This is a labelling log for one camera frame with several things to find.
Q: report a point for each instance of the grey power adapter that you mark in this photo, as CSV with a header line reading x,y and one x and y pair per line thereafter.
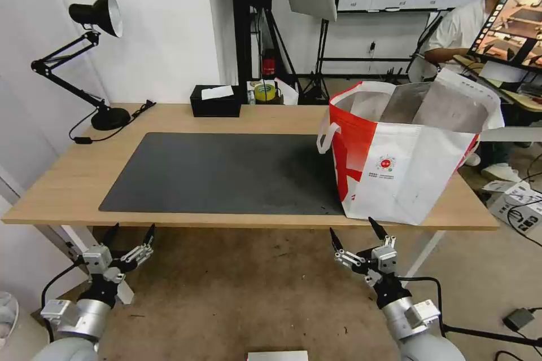
x,y
518,318

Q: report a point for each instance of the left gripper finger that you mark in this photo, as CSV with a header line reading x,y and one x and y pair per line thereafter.
x,y
112,236
148,237

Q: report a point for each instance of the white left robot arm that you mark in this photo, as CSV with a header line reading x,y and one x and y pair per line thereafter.
x,y
84,319

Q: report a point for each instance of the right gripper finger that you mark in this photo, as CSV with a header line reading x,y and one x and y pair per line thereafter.
x,y
378,229
336,240

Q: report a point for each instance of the white table leg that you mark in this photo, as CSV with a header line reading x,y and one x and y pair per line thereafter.
x,y
125,293
423,255

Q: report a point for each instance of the red white takeout bag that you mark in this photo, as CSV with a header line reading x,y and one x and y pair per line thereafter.
x,y
406,175

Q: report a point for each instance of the white tissue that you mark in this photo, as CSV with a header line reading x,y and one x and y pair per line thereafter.
x,y
217,93

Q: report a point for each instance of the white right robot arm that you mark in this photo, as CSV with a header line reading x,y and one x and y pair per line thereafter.
x,y
408,321

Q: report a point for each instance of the white robot front shell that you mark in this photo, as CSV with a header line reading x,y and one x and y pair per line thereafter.
x,y
277,356

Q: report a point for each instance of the computer monitor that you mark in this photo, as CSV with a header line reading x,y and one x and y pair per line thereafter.
x,y
512,18

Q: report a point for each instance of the black tissue box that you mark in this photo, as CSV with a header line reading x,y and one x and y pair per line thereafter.
x,y
216,108

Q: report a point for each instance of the black light stand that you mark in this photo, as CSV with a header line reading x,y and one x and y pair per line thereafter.
x,y
324,37

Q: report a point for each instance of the black desk lamp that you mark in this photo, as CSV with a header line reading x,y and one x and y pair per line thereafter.
x,y
111,117

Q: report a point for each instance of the black desk mat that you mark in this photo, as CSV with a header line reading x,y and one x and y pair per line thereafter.
x,y
211,170

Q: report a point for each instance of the wooden office desk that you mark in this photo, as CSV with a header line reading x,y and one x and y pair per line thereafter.
x,y
525,101

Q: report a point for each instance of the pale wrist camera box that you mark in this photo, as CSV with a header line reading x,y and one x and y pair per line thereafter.
x,y
98,258
384,257

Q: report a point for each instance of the white round bin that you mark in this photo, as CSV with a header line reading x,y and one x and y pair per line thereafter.
x,y
6,314

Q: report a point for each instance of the white cardboard box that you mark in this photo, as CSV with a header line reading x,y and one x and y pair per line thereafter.
x,y
506,204

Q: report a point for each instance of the red canister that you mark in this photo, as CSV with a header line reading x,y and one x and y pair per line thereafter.
x,y
269,65

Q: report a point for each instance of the black metal rack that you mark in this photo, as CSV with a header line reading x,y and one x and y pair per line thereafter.
x,y
241,18

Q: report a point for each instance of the person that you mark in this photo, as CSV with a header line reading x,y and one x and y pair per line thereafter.
x,y
461,27

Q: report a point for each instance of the yellow tape roll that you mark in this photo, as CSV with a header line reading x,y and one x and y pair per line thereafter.
x,y
264,98

